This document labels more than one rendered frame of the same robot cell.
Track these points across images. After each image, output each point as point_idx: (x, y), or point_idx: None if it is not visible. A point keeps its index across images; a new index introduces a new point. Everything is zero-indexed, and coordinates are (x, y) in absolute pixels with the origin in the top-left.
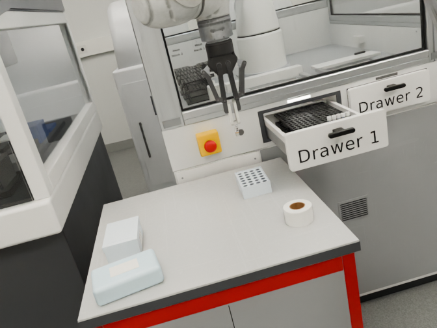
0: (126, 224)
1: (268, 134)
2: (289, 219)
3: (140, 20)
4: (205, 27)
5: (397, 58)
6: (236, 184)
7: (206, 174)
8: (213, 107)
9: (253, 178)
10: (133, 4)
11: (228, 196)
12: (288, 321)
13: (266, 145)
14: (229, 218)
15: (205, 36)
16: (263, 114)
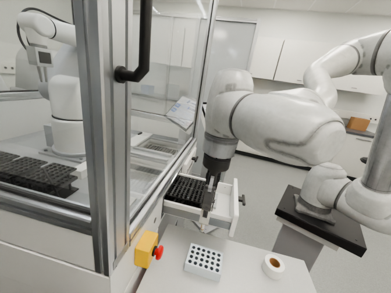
0: None
1: (169, 211)
2: (280, 276)
3: (321, 161)
4: (233, 145)
5: (192, 143)
6: (185, 271)
7: (134, 281)
8: (148, 210)
9: (208, 258)
10: (328, 138)
11: (202, 289)
12: None
13: (161, 220)
14: None
15: (228, 154)
16: (164, 197)
